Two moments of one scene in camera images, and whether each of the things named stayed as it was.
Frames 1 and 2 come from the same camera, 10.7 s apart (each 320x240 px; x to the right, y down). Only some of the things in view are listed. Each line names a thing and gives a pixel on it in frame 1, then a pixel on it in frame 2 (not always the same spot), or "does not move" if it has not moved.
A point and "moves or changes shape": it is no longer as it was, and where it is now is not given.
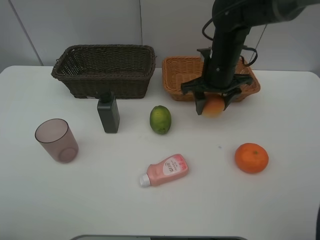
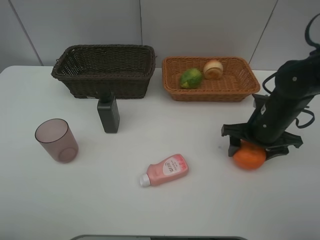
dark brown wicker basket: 126,71 does not move
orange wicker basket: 177,70 does not move
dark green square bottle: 108,111 does not move
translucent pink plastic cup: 55,135 does not move
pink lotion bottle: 168,169 does not move
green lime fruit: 160,119 to 191,78
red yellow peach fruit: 214,107 moves or changes shape
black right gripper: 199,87 to 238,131
